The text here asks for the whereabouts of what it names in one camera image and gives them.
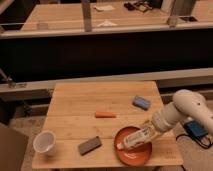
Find metal clamp at left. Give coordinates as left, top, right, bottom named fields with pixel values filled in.
left=0, top=68, right=27, bottom=88

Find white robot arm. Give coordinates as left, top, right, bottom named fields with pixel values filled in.
left=141, top=89, right=213, bottom=143

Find metal post left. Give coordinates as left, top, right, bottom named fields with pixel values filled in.
left=81, top=0, right=92, bottom=32

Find white paper on far table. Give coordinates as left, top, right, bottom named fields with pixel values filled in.
left=93, top=5, right=115, bottom=11

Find black cable on floor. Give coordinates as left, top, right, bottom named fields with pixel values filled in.
left=175, top=132, right=213, bottom=150

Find metal post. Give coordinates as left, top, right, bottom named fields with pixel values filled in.
left=167, top=0, right=197, bottom=27
left=81, top=0, right=92, bottom=32

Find white folded paper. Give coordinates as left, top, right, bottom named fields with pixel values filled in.
left=97, top=20, right=117, bottom=27

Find blue box on floor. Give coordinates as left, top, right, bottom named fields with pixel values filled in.
left=184, top=121, right=208, bottom=139

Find metal post right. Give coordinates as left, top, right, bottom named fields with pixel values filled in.
left=167, top=0, right=197, bottom=27

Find grey rectangular sponge block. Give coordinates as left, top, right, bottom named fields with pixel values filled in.
left=78, top=136, right=102, bottom=156

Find orange ceramic bowl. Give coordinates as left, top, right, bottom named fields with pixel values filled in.
left=114, top=126, right=152, bottom=166

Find black objects on far table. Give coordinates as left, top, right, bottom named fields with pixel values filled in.
left=123, top=0, right=153, bottom=13

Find blue rectangular sponge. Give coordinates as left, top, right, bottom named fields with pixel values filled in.
left=133, top=96, right=151, bottom=110

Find clear plastic gripper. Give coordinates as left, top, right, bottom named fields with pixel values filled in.
left=140, top=120, right=162, bottom=140

